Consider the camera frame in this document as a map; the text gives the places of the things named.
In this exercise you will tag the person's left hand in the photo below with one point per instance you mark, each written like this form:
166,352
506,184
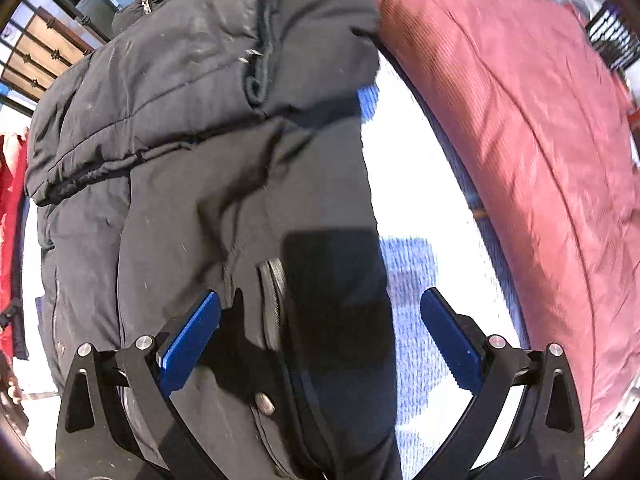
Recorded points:
11,385

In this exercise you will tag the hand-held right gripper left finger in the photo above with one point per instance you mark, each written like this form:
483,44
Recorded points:
192,340

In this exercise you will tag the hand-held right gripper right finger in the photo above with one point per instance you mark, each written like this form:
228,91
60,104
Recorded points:
450,342

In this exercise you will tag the maroon quilted jacket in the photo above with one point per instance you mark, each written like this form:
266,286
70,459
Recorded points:
525,135

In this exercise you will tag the blue plaid bedsheet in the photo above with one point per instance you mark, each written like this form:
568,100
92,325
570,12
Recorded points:
425,285

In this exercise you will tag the black plastic crate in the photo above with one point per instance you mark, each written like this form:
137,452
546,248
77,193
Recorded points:
617,35

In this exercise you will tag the black padded jacket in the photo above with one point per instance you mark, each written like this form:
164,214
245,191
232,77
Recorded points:
200,160

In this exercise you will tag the red padded jacket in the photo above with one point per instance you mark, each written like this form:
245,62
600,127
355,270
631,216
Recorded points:
12,210

